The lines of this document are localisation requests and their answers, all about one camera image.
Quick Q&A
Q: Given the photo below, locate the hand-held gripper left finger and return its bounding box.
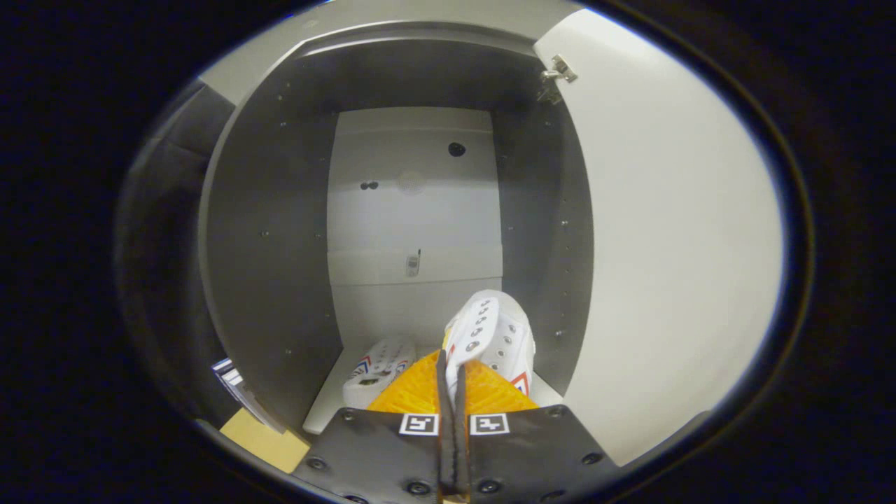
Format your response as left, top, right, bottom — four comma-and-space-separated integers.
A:
290, 350, 456, 504

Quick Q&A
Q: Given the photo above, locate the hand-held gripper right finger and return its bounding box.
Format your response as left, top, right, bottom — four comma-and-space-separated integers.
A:
455, 360, 620, 504

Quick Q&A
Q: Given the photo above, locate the white shoe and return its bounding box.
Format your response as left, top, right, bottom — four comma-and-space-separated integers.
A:
342, 336, 418, 410
442, 290, 537, 401

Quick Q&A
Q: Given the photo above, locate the grey shoe cabinet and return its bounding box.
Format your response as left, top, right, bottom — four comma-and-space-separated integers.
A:
198, 21, 596, 436

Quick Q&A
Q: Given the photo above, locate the white shoe cabinet door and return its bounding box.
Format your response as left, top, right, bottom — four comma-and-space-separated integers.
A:
533, 8, 785, 466

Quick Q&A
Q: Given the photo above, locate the metal door hinge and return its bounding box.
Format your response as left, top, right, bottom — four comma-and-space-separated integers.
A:
538, 55, 579, 106

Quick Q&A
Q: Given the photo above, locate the stack of booklets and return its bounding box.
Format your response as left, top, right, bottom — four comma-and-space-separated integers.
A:
212, 358, 284, 433

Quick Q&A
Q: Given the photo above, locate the black backdrop cloth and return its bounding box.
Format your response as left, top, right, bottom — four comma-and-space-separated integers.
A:
115, 80, 235, 421

